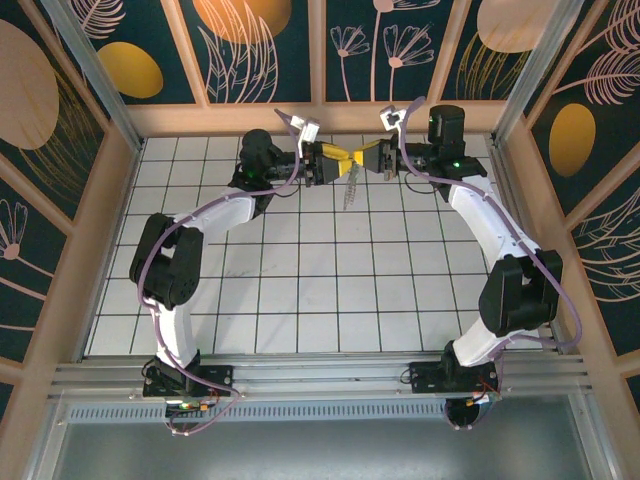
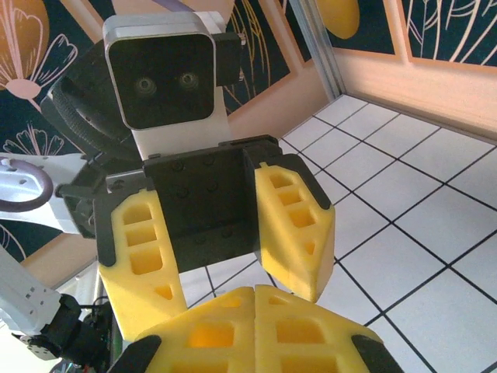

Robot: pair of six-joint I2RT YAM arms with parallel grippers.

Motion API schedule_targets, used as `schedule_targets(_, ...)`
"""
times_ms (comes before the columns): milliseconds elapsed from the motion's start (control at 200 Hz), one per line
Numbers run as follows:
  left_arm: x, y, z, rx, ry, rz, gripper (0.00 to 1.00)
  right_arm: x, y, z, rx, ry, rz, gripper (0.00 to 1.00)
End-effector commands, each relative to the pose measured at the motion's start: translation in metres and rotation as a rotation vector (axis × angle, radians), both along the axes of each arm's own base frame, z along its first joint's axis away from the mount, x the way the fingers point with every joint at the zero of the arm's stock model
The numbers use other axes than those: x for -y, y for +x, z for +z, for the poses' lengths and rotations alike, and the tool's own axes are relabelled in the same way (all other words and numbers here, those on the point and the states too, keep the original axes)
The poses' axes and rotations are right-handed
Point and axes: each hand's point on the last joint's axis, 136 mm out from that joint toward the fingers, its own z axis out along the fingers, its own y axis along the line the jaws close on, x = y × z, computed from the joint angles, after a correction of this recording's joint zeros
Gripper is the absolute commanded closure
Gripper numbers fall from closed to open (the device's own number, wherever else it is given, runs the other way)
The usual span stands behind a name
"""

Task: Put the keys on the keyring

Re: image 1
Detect metal key organizer with rings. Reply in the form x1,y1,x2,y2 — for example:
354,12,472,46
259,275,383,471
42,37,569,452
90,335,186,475
342,159,364,211

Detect grey metal sheet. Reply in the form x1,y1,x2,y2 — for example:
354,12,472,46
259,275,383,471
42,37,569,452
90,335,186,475
22,394,624,480

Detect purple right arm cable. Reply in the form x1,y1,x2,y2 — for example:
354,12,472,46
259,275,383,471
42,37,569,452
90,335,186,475
398,95,584,432

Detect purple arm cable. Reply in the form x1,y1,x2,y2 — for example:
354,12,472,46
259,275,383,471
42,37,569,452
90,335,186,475
398,95,584,432
137,108,307,437

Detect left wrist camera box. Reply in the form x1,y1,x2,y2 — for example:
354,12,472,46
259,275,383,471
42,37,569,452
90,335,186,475
292,115,321,142

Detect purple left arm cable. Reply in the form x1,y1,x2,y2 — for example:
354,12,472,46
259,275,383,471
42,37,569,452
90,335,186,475
137,108,307,437

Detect aluminium side rail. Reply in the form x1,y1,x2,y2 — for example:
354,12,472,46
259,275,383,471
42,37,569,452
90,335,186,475
487,139,571,355
74,137,149,362

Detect wall panel beige circle yellow lines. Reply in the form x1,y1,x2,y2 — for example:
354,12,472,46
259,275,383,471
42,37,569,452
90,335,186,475
439,0,541,103

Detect wall panel with flowers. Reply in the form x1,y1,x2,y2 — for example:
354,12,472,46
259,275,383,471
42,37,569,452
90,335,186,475
323,0,454,104

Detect wall panel orange circle leaves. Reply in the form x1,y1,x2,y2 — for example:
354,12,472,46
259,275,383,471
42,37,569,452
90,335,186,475
177,0,314,105

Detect aluminium corner post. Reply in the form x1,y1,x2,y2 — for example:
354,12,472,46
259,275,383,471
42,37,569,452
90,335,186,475
489,0,587,147
39,0,147,154

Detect wall panel yellow oval feathers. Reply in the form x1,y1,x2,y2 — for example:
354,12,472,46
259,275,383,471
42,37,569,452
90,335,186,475
522,0,640,216

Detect wall panel with yellow oval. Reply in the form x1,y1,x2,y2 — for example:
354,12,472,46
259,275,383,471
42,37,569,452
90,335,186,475
82,0,206,106

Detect wall panel pink leaf outlines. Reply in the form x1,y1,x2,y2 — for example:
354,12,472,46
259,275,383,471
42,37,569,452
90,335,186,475
569,187,640,356

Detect long aluminium base rail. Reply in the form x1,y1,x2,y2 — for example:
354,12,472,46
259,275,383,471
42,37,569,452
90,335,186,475
47,352,594,401

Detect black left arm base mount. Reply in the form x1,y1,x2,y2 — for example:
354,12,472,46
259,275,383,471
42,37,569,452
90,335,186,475
142,355,236,400

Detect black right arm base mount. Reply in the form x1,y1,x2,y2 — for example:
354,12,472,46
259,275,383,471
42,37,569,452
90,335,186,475
408,355,502,397

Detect wall panel large beige circle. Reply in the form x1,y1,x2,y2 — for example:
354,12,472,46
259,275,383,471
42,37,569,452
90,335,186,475
0,0,109,221

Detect slotted grey cable duct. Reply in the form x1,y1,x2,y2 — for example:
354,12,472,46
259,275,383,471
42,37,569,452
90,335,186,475
64,402,589,425

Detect small circuit board with wires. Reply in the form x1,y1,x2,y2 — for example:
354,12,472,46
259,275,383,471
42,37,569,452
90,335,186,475
164,397,222,416
462,387,504,407

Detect wall panel single pink flower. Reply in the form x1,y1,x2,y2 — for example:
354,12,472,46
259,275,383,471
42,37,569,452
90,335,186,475
0,177,69,361

